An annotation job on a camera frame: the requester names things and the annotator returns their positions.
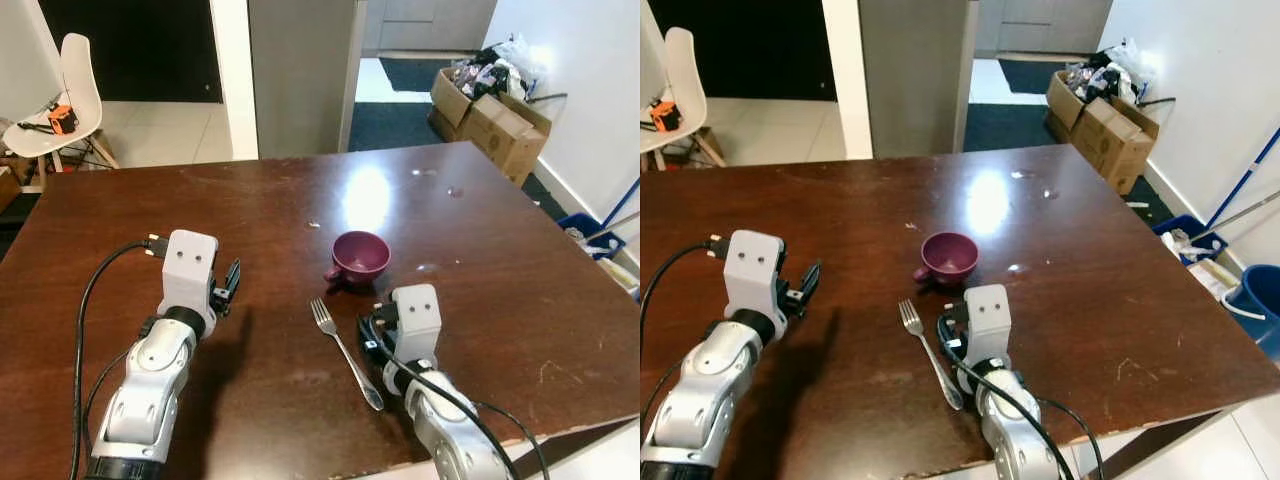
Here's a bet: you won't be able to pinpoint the silver metal fork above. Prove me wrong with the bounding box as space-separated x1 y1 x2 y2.
898 299 966 412
310 297 386 412

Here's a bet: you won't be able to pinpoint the purple cup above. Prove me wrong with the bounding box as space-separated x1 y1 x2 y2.
323 231 393 292
912 232 982 290

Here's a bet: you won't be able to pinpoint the blue plastic bin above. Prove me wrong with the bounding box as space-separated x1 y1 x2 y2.
557 211 627 261
1150 213 1230 264

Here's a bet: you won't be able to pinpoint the closed cardboard box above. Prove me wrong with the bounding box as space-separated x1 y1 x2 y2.
462 93 553 188
1070 97 1162 197

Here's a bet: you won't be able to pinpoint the open cardboard box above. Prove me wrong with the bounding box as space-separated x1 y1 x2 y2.
1045 70 1113 144
429 67 501 142

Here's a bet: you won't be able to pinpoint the white chair with wooden legs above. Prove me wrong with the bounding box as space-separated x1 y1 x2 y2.
640 27 730 171
2 33 120 193

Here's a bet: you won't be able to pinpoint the dark floor mat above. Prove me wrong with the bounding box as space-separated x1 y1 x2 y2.
997 58 1070 97
377 56 458 94

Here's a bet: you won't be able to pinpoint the pile of dark clutter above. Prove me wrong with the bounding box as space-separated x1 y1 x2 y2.
450 47 528 102
1064 50 1138 107

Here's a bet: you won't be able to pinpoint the white plastic bag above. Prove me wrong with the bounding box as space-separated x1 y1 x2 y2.
489 33 549 98
1100 37 1156 103

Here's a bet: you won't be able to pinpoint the blue bucket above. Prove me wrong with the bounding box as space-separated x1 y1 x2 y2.
1221 262 1280 363

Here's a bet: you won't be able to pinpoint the grey cabinets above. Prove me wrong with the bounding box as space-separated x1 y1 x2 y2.
974 0 1114 59
363 0 499 57

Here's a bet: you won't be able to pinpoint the silver broom stick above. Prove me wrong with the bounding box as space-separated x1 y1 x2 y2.
1214 193 1280 237

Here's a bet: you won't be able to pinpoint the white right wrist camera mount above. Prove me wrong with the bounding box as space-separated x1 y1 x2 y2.
391 284 444 364
962 284 1014 367

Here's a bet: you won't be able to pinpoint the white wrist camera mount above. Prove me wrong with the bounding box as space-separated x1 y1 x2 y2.
158 230 220 312
722 230 788 319
391 284 444 364
962 284 1014 367

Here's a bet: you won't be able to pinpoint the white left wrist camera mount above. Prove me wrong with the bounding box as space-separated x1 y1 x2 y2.
722 230 788 319
158 230 220 312

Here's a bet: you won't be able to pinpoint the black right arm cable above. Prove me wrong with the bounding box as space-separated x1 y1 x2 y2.
938 318 1107 480
362 318 551 480

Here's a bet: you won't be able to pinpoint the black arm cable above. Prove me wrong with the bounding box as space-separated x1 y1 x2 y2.
362 318 551 480
938 318 1107 480
640 236 731 349
68 236 169 480

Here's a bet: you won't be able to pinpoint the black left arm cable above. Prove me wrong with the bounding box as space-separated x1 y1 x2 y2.
68 236 169 480
640 236 731 349

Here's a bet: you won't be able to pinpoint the blue mop handle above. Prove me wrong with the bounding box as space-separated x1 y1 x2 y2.
1204 124 1280 232
598 178 641 233

